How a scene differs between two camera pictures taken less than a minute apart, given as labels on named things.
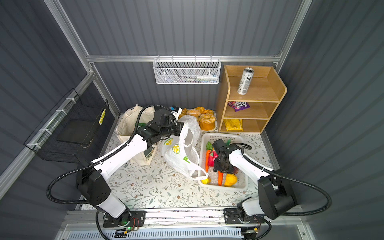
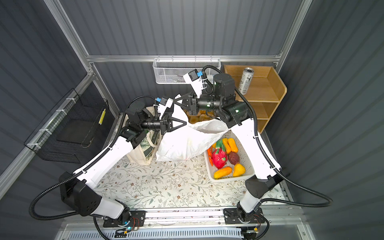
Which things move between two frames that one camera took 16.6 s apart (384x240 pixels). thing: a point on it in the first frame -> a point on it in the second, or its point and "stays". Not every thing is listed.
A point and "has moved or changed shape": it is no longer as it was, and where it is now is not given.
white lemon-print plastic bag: [182, 152] has moved or changed shape
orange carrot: [209, 148] has moved or changed shape
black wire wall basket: [65, 134] stays
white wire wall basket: [186, 71] stays
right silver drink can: [245, 81] stays
